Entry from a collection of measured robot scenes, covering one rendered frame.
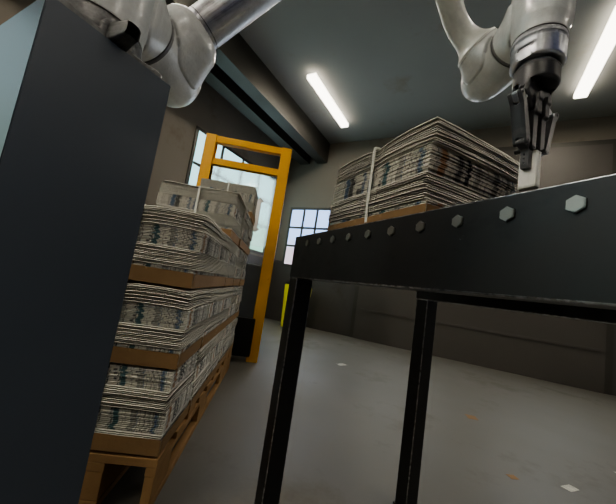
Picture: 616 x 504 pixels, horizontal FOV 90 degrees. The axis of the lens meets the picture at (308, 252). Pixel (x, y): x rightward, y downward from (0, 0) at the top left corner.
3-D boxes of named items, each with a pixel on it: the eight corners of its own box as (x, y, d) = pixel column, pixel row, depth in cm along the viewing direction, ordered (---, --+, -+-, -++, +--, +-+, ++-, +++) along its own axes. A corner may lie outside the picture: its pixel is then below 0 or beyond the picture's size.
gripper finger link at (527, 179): (539, 150, 56) (537, 149, 55) (537, 187, 55) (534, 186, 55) (522, 155, 58) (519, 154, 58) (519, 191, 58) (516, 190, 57)
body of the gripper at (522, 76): (528, 89, 64) (525, 131, 63) (503, 71, 61) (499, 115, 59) (571, 68, 57) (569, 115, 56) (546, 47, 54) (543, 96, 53)
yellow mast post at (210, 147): (162, 350, 244) (206, 132, 266) (166, 348, 253) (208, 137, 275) (174, 352, 245) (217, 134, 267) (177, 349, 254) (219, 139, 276)
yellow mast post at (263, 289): (245, 361, 250) (282, 147, 272) (246, 358, 259) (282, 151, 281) (256, 362, 251) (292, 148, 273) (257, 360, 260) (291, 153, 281)
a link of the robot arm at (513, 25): (591, 23, 54) (536, 75, 67) (595, -53, 56) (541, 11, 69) (530, 15, 55) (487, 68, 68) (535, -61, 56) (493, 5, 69)
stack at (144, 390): (-9, 504, 78) (70, 189, 88) (161, 372, 193) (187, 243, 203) (148, 517, 81) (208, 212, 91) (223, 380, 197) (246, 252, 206)
